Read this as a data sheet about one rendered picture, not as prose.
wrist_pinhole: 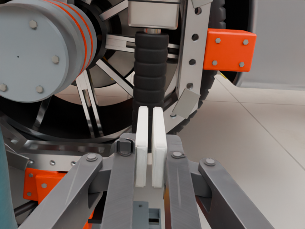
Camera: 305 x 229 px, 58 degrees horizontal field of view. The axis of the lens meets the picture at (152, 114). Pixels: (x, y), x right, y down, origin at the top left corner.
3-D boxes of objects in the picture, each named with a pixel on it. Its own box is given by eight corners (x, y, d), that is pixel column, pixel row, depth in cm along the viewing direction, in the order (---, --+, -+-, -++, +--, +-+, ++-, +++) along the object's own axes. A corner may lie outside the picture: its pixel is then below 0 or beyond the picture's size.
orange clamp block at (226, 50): (196, 62, 58) (238, 64, 58) (203, 70, 51) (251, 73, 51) (200, 27, 55) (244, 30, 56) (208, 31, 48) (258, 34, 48)
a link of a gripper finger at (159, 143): (154, 146, 16) (167, 147, 16) (153, 106, 23) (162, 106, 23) (151, 188, 17) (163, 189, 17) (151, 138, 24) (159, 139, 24)
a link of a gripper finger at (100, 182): (132, 196, 16) (79, 193, 15) (136, 151, 20) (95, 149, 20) (133, 173, 15) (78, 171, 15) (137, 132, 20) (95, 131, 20)
